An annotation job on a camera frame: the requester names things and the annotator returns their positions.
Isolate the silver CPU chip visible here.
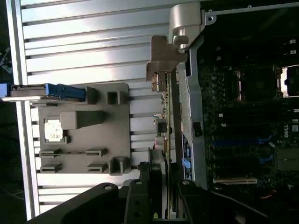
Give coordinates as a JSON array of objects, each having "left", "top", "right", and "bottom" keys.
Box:
[{"left": 43, "top": 118, "right": 65, "bottom": 142}]

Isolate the blue expansion slot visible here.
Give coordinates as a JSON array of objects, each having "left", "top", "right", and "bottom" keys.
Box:
[{"left": 213, "top": 134, "right": 274, "bottom": 147}]

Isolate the open PC case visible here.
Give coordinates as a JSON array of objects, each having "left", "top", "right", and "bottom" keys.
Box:
[{"left": 168, "top": 0, "right": 299, "bottom": 224}]

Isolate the green motherboard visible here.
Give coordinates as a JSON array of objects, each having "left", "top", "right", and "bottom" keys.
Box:
[{"left": 200, "top": 63, "right": 299, "bottom": 210}]

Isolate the metal socket cover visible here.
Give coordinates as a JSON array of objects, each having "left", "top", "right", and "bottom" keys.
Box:
[{"left": 277, "top": 66, "right": 299, "bottom": 98}]

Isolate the grey parts rack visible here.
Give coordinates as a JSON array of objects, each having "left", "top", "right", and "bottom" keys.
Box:
[{"left": 30, "top": 82, "right": 130, "bottom": 176}]

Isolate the hard disk in blue caddy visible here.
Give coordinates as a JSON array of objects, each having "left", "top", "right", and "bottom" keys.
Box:
[{"left": 0, "top": 82, "right": 86, "bottom": 104}]

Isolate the grey chipset heatsink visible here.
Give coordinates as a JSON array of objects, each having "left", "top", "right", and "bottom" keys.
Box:
[{"left": 277, "top": 148, "right": 299, "bottom": 172}]

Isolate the green RAM stick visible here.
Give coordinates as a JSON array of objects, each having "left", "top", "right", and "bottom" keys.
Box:
[{"left": 41, "top": 151, "right": 106, "bottom": 156}]

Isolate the white expansion slot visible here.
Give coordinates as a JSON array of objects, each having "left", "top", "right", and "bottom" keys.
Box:
[{"left": 213, "top": 176, "right": 258, "bottom": 186}]

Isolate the CPU socket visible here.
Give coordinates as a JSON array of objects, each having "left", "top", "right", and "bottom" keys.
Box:
[{"left": 230, "top": 66, "right": 282, "bottom": 102}]

